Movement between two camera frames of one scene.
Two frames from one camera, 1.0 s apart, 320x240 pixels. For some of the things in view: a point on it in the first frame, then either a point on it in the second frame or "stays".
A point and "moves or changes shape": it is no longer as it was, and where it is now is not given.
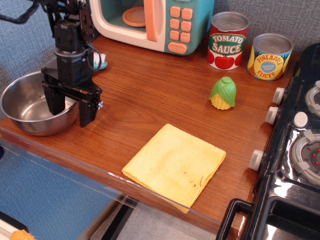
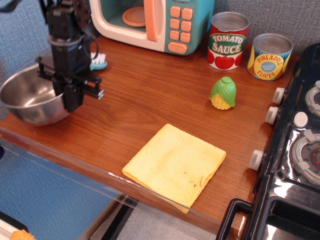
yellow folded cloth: (177, 166) stays
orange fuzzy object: (21, 235) stays
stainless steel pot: (24, 101) moves or changes shape
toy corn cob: (223, 95) stays
